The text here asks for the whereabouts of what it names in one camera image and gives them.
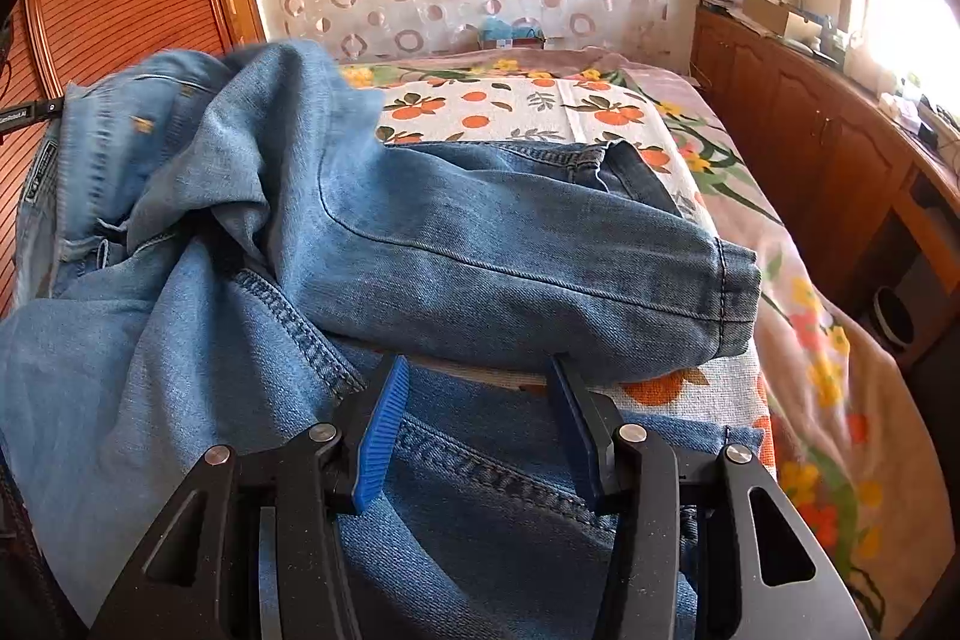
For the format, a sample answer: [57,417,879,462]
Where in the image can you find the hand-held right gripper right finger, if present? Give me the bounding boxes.
[546,353,875,640]

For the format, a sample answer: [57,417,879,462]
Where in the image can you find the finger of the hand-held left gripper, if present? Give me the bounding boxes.
[0,98,67,133]

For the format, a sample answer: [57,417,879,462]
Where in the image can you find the wooden cabinet row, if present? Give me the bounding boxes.
[690,2,960,341]

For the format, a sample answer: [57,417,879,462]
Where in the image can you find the floral blanket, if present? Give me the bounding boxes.
[337,46,927,640]

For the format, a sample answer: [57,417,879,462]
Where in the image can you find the blue plastic bag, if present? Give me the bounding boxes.
[476,17,518,49]

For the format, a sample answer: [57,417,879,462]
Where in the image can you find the blue denim pants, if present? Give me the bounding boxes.
[0,38,777,640]

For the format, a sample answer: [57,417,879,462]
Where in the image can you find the open cardboard box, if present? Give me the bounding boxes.
[739,0,822,41]

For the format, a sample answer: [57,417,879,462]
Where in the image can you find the orange-print white bed sheet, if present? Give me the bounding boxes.
[373,76,777,483]

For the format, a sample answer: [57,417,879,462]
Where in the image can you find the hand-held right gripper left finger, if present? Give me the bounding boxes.
[88,353,412,640]

